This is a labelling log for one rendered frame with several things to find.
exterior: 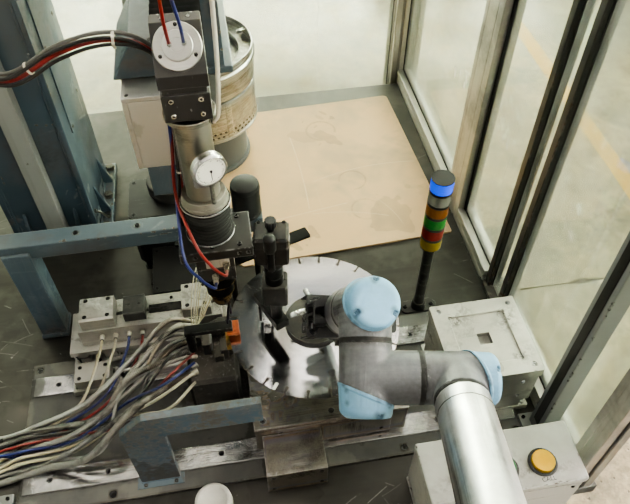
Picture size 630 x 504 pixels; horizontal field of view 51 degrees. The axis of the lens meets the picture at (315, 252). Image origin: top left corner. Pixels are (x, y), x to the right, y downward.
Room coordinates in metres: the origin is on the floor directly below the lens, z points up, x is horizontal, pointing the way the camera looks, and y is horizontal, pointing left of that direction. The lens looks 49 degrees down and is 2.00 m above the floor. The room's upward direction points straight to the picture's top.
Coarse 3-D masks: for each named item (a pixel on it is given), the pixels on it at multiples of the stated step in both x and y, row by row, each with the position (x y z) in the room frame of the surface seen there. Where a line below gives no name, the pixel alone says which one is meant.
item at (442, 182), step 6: (432, 174) 0.92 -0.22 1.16; (438, 174) 0.92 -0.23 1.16; (444, 174) 0.92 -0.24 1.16; (450, 174) 0.92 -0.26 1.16; (432, 180) 0.91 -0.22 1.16; (438, 180) 0.91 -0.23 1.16; (444, 180) 0.91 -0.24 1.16; (450, 180) 0.91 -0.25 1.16; (432, 186) 0.90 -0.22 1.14; (438, 186) 0.89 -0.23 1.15; (444, 186) 0.89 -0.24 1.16; (450, 186) 0.89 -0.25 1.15; (432, 192) 0.90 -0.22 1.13; (438, 192) 0.89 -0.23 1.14; (444, 192) 0.89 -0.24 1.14; (450, 192) 0.90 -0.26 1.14
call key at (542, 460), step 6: (540, 450) 0.49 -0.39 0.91; (546, 450) 0.49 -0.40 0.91; (534, 456) 0.48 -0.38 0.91; (540, 456) 0.48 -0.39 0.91; (546, 456) 0.48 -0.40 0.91; (552, 456) 0.48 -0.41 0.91; (534, 462) 0.47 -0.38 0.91; (540, 462) 0.47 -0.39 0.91; (546, 462) 0.47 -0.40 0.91; (552, 462) 0.47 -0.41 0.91; (540, 468) 0.46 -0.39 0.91; (546, 468) 0.46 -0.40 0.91; (552, 468) 0.46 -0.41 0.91
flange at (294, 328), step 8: (296, 304) 0.76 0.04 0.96; (304, 304) 0.76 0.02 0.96; (288, 312) 0.75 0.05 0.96; (296, 320) 0.73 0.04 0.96; (304, 320) 0.72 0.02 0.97; (288, 328) 0.71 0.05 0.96; (296, 328) 0.71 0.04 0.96; (296, 336) 0.69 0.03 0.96; (304, 344) 0.68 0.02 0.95; (312, 344) 0.68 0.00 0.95; (320, 344) 0.68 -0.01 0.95
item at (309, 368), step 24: (288, 264) 0.87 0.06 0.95; (312, 264) 0.87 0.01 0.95; (288, 288) 0.81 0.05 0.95; (312, 288) 0.81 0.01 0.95; (336, 288) 0.81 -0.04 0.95; (240, 312) 0.75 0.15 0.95; (240, 336) 0.70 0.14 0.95; (264, 336) 0.70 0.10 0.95; (288, 336) 0.70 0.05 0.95; (240, 360) 0.64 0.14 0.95; (264, 360) 0.64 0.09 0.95; (288, 360) 0.64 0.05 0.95; (312, 360) 0.64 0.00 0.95; (336, 360) 0.64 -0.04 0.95; (264, 384) 0.59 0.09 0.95; (288, 384) 0.59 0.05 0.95; (312, 384) 0.59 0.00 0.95; (336, 384) 0.59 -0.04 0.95
